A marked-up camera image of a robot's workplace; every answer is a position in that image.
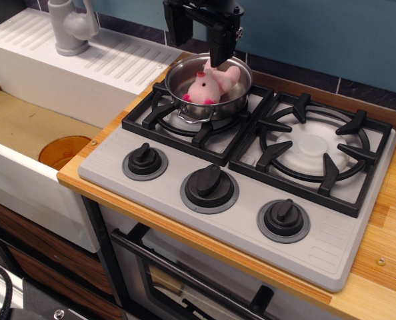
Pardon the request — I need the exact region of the black right burner grate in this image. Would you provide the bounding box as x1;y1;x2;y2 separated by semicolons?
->
229;93;396;218

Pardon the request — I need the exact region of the black stove knob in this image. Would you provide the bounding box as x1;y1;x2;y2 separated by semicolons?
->
257;199;311;244
122;143;169;181
180;164;239;215

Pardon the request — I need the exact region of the black left stove knob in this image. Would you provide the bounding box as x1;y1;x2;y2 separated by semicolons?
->
122;143;169;181

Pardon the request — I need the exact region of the white oven door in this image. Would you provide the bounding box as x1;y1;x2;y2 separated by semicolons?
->
109;226;319;320

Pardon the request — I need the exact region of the black middle stove knob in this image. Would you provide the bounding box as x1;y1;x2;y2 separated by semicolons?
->
180;164;239;215

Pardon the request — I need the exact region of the grey toy stove top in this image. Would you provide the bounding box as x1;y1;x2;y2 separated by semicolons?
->
77;61;396;293

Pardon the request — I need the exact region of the grey toy faucet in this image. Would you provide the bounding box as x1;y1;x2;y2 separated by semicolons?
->
48;0;99;57

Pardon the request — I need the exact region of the wooden drawer front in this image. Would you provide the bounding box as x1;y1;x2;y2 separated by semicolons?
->
0;204;125;319

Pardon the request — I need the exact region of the black right stove knob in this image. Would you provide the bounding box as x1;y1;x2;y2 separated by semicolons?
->
257;199;311;244

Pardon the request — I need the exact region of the pink stuffed pig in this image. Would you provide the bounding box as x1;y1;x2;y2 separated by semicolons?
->
182;60;241;105

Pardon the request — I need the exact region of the stainless steel pan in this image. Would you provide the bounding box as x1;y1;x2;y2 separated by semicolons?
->
165;53;253;123

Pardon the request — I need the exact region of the orange plastic plate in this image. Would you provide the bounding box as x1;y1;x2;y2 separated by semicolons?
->
38;135;91;170

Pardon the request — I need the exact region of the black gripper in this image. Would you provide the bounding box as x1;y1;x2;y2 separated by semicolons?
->
163;1;244;67

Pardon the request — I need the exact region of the white toy sink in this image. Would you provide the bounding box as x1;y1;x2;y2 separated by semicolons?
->
0;9;180;253

